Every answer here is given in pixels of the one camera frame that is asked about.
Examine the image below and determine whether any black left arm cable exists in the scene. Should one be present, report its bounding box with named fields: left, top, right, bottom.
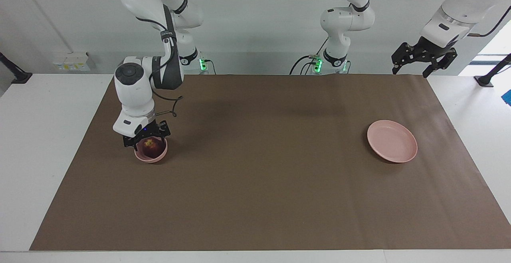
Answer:
left=370, top=0, right=511, bottom=38

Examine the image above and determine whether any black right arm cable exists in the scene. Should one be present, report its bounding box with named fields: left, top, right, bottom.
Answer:
left=135, top=4, right=184, bottom=118

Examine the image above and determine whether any black camera stand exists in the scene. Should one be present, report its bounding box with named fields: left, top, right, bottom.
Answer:
left=0, top=52, right=33, bottom=85
left=474, top=53, right=511, bottom=87

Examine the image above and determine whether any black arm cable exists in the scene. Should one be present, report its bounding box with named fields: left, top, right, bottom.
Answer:
left=135, top=4, right=184, bottom=118
left=370, top=0, right=511, bottom=38

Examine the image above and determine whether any white wall socket box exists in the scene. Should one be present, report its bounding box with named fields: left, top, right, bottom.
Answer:
left=53, top=51, right=92, bottom=72

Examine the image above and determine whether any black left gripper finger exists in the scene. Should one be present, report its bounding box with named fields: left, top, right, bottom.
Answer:
left=391, top=42, right=416, bottom=75
left=422, top=49, right=458, bottom=79

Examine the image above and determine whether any pink bowl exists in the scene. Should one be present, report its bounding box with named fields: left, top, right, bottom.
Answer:
left=134, top=135, right=168, bottom=164

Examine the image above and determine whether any black left base cable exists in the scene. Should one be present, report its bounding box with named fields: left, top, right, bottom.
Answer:
left=289, top=38, right=330, bottom=75

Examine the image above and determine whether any pink plate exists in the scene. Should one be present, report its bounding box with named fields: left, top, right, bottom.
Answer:
left=367, top=120, right=418, bottom=164

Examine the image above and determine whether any brown paper table mat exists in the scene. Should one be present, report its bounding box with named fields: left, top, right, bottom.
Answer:
left=30, top=73, right=511, bottom=251

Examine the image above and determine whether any red apple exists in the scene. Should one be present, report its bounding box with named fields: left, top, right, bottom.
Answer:
left=143, top=137, right=164, bottom=158

